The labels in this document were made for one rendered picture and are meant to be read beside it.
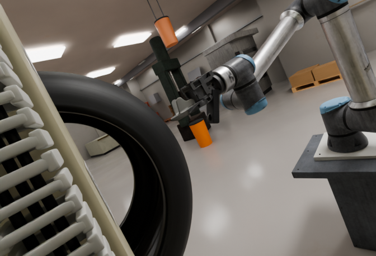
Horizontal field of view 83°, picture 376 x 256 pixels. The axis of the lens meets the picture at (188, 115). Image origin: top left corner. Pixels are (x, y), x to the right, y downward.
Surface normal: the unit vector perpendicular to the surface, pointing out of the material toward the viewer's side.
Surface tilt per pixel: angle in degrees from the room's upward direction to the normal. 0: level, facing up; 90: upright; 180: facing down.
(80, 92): 81
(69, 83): 50
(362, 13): 90
